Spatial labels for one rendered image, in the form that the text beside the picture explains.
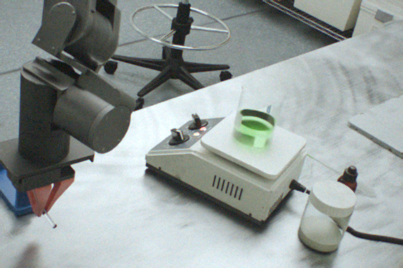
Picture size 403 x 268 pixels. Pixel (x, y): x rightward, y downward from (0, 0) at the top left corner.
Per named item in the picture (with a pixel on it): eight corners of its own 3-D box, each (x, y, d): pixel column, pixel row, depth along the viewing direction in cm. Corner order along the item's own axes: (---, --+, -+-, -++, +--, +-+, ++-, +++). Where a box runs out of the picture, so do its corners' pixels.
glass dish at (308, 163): (275, 170, 102) (278, 158, 101) (281, 151, 107) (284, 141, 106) (309, 180, 102) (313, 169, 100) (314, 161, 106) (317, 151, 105)
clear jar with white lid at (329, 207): (303, 253, 87) (318, 207, 83) (291, 222, 92) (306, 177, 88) (346, 255, 89) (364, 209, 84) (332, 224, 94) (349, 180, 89)
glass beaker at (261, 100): (264, 160, 89) (279, 107, 84) (221, 143, 91) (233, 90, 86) (280, 137, 95) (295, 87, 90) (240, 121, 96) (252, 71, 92)
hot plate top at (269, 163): (196, 145, 90) (197, 139, 90) (235, 112, 99) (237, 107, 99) (273, 182, 86) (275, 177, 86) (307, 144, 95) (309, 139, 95)
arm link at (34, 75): (50, 45, 73) (9, 59, 69) (95, 71, 70) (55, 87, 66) (48, 97, 77) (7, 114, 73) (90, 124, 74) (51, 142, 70)
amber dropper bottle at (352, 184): (352, 204, 99) (367, 167, 95) (344, 212, 96) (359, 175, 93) (334, 194, 100) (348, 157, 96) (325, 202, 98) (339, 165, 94)
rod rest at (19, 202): (-17, 173, 90) (-17, 151, 88) (7, 166, 92) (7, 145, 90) (16, 217, 84) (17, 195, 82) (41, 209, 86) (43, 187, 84)
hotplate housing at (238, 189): (141, 168, 97) (148, 123, 92) (186, 133, 107) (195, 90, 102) (274, 238, 89) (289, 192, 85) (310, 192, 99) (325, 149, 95)
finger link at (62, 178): (72, 223, 81) (78, 163, 76) (16, 243, 77) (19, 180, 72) (46, 191, 85) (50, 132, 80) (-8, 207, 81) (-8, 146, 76)
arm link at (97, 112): (99, 26, 77) (56, -4, 69) (175, 67, 72) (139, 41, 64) (48, 114, 77) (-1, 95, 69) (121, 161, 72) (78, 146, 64)
